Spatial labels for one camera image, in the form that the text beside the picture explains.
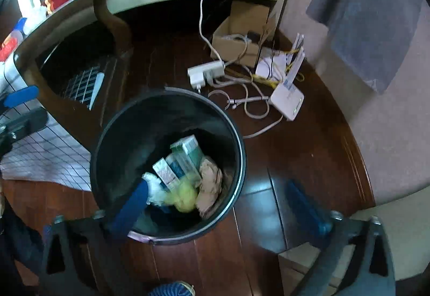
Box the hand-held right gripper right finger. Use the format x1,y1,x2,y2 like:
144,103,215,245
285,180,397,296

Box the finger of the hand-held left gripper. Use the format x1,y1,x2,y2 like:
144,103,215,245
3,86,40,109

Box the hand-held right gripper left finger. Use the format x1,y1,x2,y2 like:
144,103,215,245
40,180,150,296

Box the white tissue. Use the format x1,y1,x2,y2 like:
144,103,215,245
141,172,169,206

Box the red white carton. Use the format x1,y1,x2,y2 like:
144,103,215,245
0,41,18,62

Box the white teal box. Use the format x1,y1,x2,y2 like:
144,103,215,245
153,158,185,191

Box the yellow plastic wrapper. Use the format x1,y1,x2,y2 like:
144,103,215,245
166,178,199,212

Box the black round trash bin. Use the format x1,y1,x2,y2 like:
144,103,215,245
90,88,246,244

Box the white blue paper cup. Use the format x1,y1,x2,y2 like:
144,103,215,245
7,7,46,45

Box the green white box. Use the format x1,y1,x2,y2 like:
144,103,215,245
170,135,204,179

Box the beige paper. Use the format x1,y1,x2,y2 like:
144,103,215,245
195,157,224,218

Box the white black checked tablecloth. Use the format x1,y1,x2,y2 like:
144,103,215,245
0,61,105,192

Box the person's blue slipper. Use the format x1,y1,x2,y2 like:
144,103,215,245
148,281,195,296

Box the cream furniture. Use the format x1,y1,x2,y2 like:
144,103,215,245
349,200,430,283

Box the white router with antennas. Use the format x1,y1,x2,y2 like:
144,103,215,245
270,33,306,121

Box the dark wooden table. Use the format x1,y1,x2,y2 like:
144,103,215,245
15,0,135,152

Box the person's dark pants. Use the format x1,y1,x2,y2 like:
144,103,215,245
0,195,48,296

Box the white flat modem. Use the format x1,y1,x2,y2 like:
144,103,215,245
255,48,287,81

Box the white power strip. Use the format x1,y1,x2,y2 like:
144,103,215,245
187,60,225,92

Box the cardboard box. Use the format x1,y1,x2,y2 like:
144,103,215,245
211,1,273,68

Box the grey curtain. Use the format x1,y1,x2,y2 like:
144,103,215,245
306,0,425,95

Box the white floor cable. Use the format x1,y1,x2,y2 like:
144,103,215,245
208,81,284,139

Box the yellow network cable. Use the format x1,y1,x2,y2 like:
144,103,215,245
228,48,304,90

